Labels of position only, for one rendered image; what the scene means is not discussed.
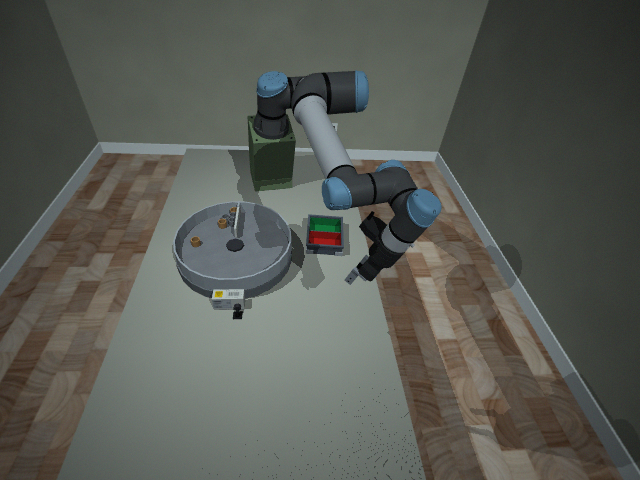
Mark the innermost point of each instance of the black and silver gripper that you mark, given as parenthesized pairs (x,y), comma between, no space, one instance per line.
(383,253)

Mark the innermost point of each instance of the grey round turntable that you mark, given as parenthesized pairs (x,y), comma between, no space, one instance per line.
(233,263)

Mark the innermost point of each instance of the red and green divided bin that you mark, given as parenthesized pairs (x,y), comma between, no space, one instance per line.
(325,235)

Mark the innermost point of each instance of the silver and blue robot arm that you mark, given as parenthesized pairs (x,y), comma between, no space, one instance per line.
(343,188)

